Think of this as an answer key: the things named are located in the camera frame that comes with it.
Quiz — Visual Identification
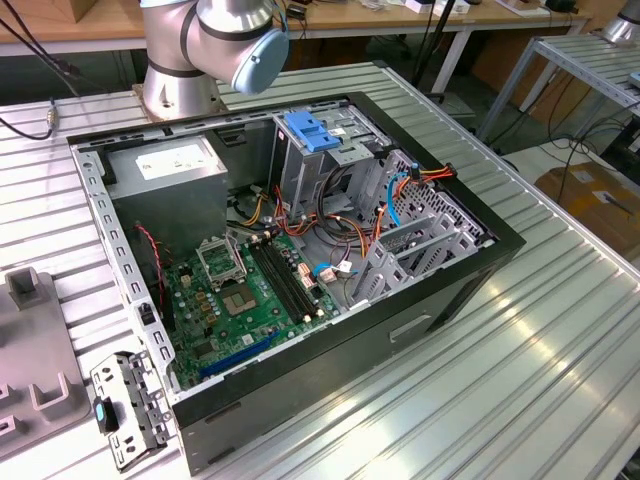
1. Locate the blue data wire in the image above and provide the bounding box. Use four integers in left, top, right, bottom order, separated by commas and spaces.
386, 160, 422, 229

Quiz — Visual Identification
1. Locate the silver metal disk bay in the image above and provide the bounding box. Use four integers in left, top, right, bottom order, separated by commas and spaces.
344, 148, 497, 309

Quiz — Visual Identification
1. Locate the black RAM slot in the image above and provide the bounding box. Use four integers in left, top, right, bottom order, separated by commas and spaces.
248, 235, 310, 324
263, 233, 322, 316

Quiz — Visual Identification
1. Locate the silver optical drive cage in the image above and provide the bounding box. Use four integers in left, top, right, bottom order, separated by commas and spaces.
269, 107, 391, 221

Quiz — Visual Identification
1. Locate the CPU socket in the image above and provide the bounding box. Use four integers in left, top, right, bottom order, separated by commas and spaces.
221, 283, 262, 317

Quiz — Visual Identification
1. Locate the blue plastic drive latch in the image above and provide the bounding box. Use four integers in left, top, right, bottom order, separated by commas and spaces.
282, 111, 343, 154

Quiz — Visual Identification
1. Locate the green motherboard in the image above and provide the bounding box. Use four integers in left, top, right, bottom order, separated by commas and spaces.
159, 232, 346, 391

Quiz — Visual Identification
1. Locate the blue expansion slot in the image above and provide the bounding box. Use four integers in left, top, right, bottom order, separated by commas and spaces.
199, 333, 280, 380

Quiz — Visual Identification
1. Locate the black open PC case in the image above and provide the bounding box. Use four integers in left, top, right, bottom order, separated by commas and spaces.
65, 90, 529, 477

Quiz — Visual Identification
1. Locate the grey power supply unit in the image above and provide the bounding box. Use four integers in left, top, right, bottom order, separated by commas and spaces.
102, 135, 230, 256

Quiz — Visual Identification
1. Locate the black case fan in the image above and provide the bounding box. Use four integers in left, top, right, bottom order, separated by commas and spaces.
133, 224, 176, 331

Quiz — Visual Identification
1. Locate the black tripod stand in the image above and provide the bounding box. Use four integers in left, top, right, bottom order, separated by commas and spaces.
412, 0, 459, 99

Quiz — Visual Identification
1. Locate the small white box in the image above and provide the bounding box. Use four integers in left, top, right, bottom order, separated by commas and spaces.
404, 0, 471, 16

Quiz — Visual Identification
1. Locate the yellow cardboard box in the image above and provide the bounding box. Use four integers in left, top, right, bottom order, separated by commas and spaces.
533, 159, 640, 254

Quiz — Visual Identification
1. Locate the grey parts rack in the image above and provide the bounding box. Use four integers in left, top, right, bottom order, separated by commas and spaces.
0, 267, 93, 444

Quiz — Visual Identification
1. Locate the metal slat shelf table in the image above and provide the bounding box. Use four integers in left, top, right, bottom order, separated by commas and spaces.
477, 30, 640, 146

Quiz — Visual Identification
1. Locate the orange red wire bundle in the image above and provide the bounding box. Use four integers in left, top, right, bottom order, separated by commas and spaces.
272, 185, 396, 264

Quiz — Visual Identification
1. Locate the black cable bundle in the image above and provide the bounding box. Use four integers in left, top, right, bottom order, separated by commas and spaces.
319, 164, 366, 239

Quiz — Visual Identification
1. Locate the yellow power wire bundle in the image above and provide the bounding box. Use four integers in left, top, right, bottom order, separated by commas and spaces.
227, 183, 281, 229

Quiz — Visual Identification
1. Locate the metal socket cover frame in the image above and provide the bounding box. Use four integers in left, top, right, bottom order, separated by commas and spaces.
195, 238, 247, 292

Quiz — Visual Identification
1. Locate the red black twisted wire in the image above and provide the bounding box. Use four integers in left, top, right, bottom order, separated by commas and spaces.
133, 223, 175, 301

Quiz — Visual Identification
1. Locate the silver expansion bracket cover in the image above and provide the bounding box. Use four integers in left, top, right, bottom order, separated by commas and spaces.
88, 349, 177, 474

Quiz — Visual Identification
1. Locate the blue black bracket latch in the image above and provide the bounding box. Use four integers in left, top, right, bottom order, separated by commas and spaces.
92, 397, 121, 434

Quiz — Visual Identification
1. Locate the black cable silver connector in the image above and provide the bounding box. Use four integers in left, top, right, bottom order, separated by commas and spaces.
0, 97, 60, 142

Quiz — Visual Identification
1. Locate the wooden desk white frame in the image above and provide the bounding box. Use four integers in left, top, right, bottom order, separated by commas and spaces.
0, 0, 594, 96

